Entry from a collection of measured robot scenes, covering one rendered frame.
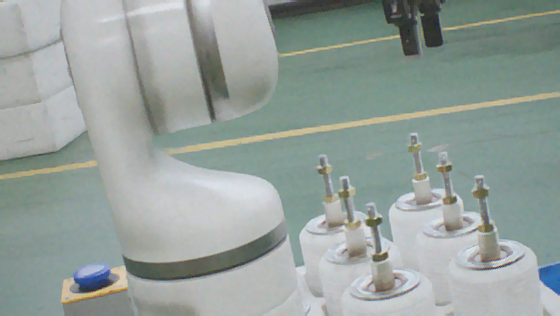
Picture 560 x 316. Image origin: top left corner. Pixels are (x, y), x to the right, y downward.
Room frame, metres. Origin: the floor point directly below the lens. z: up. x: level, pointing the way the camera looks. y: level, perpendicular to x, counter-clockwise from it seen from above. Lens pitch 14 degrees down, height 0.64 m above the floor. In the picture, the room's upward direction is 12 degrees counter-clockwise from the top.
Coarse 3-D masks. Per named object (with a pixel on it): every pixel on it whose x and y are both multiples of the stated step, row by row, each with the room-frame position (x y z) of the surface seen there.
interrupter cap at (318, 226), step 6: (324, 216) 1.22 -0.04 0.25; (360, 216) 1.19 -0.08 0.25; (312, 222) 1.21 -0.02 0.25; (318, 222) 1.20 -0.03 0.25; (324, 222) 1.20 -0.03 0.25; (306, 228) 1.18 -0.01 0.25; (312, 228) 1.18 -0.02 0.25; (318, 228) 1.17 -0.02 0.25; (324, 228) 1.17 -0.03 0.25; (330, 228) 1.17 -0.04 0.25; (336, 228) 1.16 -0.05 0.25; (342, 228) 1.16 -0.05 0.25; (318, 234) 1.16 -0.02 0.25; (324, 234) 1.15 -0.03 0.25
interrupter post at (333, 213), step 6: (324, 204) 1.18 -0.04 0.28; (330, 204) 1.18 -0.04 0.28; (336, 204) 1.18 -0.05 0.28; (324, 210) 1.18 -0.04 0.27; (330, 210) 1.18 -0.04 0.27; (336, 210) 1.18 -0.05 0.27; (330, 216) 1.18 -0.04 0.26; (336, 216) 1.18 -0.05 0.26; (342, 216) 1.18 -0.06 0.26; (330, 222) 1.18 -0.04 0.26; (336, 222) 1.18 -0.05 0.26; (342, 222) 1.18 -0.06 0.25
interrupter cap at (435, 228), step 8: (440, 216) 1.12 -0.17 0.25; (464, 216) 1.10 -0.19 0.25; (472, 216) 1.10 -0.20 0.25; (424, 224) 1.10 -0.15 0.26; (432, 224) 1.10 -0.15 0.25; (440, 224) 1.10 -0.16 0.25; (464, 224) 1.08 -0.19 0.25; (472, 224) 1.07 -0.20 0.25; (424, 232) 1.08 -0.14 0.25; (432, 232) 1.07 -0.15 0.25; (440, 232) 1.07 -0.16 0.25; (448, 232) 1.06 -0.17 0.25; (456, 232) 1.05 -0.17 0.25; (464, 232) 1.05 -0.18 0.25; (472, 232) 1.05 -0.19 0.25
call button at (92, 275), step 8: (88, 264) 0.98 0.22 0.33; (96, 264) 0.97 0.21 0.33; (104, 264) 0.97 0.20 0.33; (80, 272) 0.96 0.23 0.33; (88, 272) 0.95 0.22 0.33; (96, 272) 0.95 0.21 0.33; (104, 272) 0.95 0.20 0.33; (80, 280) 0.94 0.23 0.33; (88, 280) 0.94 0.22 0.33; (96, 280) 0.94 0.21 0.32; (104, 280) 0.95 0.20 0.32; (88, 288) 0.95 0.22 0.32
